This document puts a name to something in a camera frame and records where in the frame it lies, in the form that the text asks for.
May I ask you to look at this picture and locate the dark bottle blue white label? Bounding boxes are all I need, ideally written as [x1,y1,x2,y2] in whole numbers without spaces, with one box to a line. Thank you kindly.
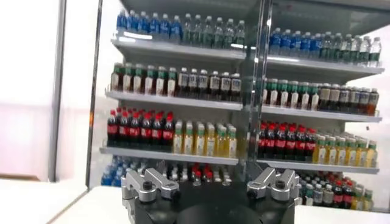
[349,86,360,114]
[208,70,221,100]
[177,67,189,98]
[188,68,199,99]
[219,71,232,102]
[368,88,380,116]
[230,72,242,103]
[358,87,369,115]
[197,69,209,100]
[339,85,350,113]

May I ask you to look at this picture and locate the small dark tea bottle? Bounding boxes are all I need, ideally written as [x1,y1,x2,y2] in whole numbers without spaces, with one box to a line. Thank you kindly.
[313,184,324,206]
[322,184,334,207]

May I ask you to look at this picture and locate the beverage display shelf unit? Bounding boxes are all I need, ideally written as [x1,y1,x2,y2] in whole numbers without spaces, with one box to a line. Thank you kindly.
[99,0,263,189]
[243,0,386,213]

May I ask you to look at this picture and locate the tall blue water bottle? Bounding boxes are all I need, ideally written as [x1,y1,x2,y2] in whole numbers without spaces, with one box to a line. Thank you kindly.
[310,32,321,60]
[280,29,291,57]
[117,10,128,31]
[159,13,171,40]
[170,15,183,42]
[149,12,160,35]
[137,11,149,33]
[290,30,302,58]
[127,9,138,32]
[300,31,311,58]
[269,27,281,55]

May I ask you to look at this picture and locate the green cap tea bottle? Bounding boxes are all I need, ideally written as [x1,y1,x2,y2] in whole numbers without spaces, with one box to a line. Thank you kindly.
[133,63,144,94]
[144,65,156,94]
[288,80,299,109]
[122,63,133,93]
[278,79,289,107]
[155,66,167,96]
[268,78,279,106]
[309,83,320,111]
[110,63,122,91]
[166,66,178,97]
[261,78,269,104]
[298,82,310,110]

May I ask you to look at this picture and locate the open brown cardboard box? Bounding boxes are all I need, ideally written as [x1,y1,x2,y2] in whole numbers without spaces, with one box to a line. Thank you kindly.
[0,173,42,183]

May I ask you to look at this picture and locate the tall clear water bottle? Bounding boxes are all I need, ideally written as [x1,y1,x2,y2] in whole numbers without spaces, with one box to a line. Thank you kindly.
[331,32,342,61]
[213,17,224,48]
[224,18,235,49]
[350,35,360,65]
[182,13,192,43]
[341,33,351,63]
[234,20,246,49]
[369,37,382,68]
[191,14,202,45]
[359,35,370,66]
[321,31,332,61]
[202,15,213,46]

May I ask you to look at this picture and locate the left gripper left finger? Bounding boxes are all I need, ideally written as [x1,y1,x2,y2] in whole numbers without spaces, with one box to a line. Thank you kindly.
[121,160,180,203]

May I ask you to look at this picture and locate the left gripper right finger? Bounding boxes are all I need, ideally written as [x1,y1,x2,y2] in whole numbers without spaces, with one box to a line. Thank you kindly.
[245,161,301,202]

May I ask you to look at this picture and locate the glass cooler door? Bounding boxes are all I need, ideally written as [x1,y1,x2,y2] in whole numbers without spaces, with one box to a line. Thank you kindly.
[48,0,104,191]

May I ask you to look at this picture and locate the dark bottle beige label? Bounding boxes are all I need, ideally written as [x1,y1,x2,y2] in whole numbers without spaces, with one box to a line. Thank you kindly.
[319,83,331,111]
[330,84,341,112]

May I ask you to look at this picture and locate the small yellow juice bottle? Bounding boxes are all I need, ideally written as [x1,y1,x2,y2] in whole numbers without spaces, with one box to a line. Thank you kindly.
[352,185,363,211]
[362,188,374,212]

